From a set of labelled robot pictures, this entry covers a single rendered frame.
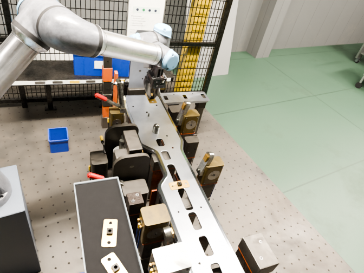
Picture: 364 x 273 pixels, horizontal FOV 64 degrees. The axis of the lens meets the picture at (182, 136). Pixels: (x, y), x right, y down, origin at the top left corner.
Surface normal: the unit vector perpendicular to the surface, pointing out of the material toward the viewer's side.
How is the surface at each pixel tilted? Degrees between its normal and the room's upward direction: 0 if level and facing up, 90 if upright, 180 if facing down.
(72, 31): 60
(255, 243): 0
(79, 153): 0
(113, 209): 0
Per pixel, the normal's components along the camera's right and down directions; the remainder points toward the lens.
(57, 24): 0.06, 0.09
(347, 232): 0.18, -0.75
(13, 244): 0.48, 0.63
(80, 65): 0.26, 0.66
